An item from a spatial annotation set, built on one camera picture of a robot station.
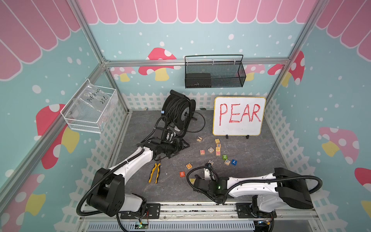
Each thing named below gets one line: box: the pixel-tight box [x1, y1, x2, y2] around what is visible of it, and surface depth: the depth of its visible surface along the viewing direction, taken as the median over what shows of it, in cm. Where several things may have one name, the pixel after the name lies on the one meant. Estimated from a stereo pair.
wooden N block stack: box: [215, 146, 221, 157], surface depth 98 cm
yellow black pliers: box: [148, 162, 161, 184], surface depth 89 cm
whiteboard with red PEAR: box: [212, 96, 267, 140], surface depth 100 cm
